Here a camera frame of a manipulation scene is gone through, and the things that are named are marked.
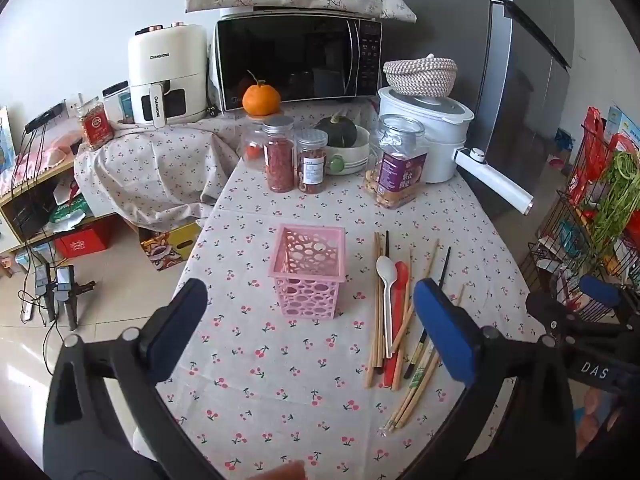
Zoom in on chopstick pair green print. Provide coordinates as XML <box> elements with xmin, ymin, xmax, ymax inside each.
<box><xmin>382</xmin><ymin>350</ymin><xmax>443</xmax><ymax>435</ymax></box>

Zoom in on clear jar with purple label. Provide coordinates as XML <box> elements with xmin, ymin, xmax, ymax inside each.
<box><xmin>363</xmin><ymin>114</ymin><xmax>429</xmax><ymax>210</ymax></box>

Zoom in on pile of wooden chopsticks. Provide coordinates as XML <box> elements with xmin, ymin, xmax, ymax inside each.
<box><xmin>364</xmin><ymin>231</ymin><xmax>466</xmax><ymax>433</ymax></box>

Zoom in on grey refrigerator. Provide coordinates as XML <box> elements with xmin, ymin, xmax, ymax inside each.
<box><xmin>375</xmin><ymin>0</ymin><xmax>577</xmax><ymax>173</ymax></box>

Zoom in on red snack bag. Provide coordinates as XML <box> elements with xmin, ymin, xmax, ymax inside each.
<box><xmin>567</xmin><ymin>106</ymin><xmax>607</xmax><ymax>207</ymax></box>

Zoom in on cherry print tablecloth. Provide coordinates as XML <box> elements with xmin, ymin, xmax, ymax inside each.
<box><xmin>150</xmin><ymin>96</ymin><xmax>551</xmax><ymax>480</ymax></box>

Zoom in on wooden shelf unit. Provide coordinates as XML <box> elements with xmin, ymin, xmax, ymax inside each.
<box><xmin>0</xmin><ymin>156</ymin><xmax>124</xmax><ymax>257</ymax></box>

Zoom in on spare hand-held gripper device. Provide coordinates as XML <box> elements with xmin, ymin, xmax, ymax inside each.
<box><xmin>32</xmin><ymin>262</ymin><xmax>57</xmax><ymax>325</ymax></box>
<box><xmin>53</xmin><ymin>265</ymin><xmax>97</xmax><ymax>332</ymax></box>

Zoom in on woven rope basket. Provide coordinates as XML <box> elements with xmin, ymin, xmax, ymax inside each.
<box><xmin>382</xmin><ymin>53</ymin><xmax>459</xmax><ymax>97</ymax></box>

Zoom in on draped cherry print cloth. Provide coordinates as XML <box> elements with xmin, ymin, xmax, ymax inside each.
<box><xmin>74</xmin><ymin>119</ymin><xmax>242</xmax><ymax>233</ymax></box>

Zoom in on red plastic spoon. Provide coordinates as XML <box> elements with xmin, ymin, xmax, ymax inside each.
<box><xmin>382</xmin><ymin>260</ymin><xmax>412</xmax><ymax>389</ymax></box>

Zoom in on white plastic spoon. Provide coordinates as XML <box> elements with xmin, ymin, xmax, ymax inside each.
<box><xmin>375</xmin><ymin>254</ymin><xmax>399</xmax><ymax>362</ymax></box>

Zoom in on dried fruit jar white label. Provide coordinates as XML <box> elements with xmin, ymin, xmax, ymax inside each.
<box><xmin>294</xmin><ymin>128</ymin><xmax>329</xmax><ymax>195</ymax></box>

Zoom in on pink perforated utensil basket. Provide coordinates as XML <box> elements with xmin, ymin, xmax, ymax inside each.
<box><xmin>267</xmin><ymin>223</ymin><xmax>347</xmax><ymax>320</ymax></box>

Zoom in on green plastic bag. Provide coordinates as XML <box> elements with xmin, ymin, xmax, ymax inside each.
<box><xmin>49</xmin><ymin>194</ymin><xmax>92</xmax><ymax>227</ymax></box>

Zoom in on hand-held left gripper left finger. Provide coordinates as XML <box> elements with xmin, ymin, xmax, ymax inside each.
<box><xmin>44</xmin><ymin>278</ymin><xmax>227</xmax><ymax>480</ymax></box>

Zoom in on person's left hand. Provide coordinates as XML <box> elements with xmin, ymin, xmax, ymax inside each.
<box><xmin>260</xmin><ymin>461</ymin><xmax>307</xmax><ymax>480</ymax></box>

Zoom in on clear plastic storage container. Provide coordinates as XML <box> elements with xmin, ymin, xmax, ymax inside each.
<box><xmin>102</xmin><ymin>81</ymin><xmax>137</xmax><ymax>125</ymax></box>

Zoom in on white electric pot with handle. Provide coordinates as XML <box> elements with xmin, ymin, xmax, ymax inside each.
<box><xmin>377</xmin><ymin>86</ymin><xmax>535</xmax><ymax>217</ymax></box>

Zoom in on white bowl with green handle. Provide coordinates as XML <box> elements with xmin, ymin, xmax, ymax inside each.
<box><xmin>324</xmin><ymin>125</ymin><xmax>374</xmax><ymax>176</ymax></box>

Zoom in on orange mandarin with stem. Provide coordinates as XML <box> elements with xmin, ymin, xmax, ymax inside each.
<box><xmin>242</xmin><ymin>70</ymin><xmax>282</xmax><ymax>117</ymax></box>

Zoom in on goji berry jar silver lid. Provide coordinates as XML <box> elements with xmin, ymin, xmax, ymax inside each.
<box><xmin>262</xmin><ymin>115</ymin><xmax>296</xmax><ymax>194</ymax></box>

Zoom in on black wire rack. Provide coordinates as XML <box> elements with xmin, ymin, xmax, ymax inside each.
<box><xmin>519</xmin><ymin>110</ymin><xmax>640</xmax><ymax>322</ymax></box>

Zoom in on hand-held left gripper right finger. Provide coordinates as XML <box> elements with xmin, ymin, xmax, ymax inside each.
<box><xmin>397</xmin><ymin>278</ymin><xmax>578</xmax><ymax>480</ymax></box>

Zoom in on red cardboard box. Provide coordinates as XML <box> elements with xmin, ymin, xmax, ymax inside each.
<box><xmin>53</xmin><ymin>221</ymin><xmax>114</xmax><ymax>260</ymax></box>

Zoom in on pink cloth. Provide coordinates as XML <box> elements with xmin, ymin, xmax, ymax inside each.
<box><xmin>41</xmin><ymin>131</ymin><xmax>84</xmax><ymax>167</ymax></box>

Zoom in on green long vegetables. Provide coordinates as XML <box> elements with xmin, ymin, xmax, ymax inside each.
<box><xmin>589</xmin><ymin>149</ymin><xmax>640</xmax><ymax>257</ymax></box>

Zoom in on black floor cable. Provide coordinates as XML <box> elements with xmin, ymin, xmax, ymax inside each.
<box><xmin>40</xmin><ymin>316</ymin><xmax>59</xmax><ymax>377</ymax></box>

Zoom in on yellow cartoon print box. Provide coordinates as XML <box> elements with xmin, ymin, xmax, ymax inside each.
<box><xmin>138</xmin><ymin>219</ymin><xmax>204</xmax><ymax>272</ymax></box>

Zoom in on glass jar with wooden lid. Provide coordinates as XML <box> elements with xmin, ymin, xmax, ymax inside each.
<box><xmin>239</xmin><ymin>110</ymin><xmax>284</xmax><ymax>167</ymax></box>

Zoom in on blue and white box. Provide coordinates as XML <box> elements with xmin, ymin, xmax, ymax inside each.
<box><xmin>602</xmin><ymin>104</ymin><xmax>640</xmax><ymax>152</ymax></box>

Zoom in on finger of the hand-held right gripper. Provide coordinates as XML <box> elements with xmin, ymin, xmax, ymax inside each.
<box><xmin>525</xmin><ymin>290</ymin><xmax>576</xmax><ymax>342</ymax></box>
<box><xmin>579</xmin><ymin>274</ymin><xmax>640</xmax><ymax>328</ymax></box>

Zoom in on white air fryer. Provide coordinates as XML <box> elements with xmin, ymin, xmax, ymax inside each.
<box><xmin>127</xmin><ymin>22</ymin><xmax>209</xmax><ymax>129</ymax></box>

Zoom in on black microwave oven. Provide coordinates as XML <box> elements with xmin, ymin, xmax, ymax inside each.
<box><xmin>214</xmin><ymin>13</ymin><xmax>385</xmax><ymax>114</ymax></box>

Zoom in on dark green squash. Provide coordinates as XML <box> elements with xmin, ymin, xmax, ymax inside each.
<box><xmin>313</xmin><ymin>113</ymin><xmax>359</xmax><ymax>149</ymax></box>

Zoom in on person's right hand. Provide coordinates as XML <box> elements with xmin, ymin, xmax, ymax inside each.
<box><xmin>574</xmin><ymin>388</ymin><xmax>627</xmax><ymax>457</ymax></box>

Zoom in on clear jar with red label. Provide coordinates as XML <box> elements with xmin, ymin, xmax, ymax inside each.
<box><xmin>80</xmin><ymin>101</ymin><xmax>115</xmax><ymax>151</ymax></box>

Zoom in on black power strip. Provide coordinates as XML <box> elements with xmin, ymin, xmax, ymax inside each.
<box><xmin>23</xmin><ymin>103</ymin><xmax>67</xmax><ymax>134</ymax></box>

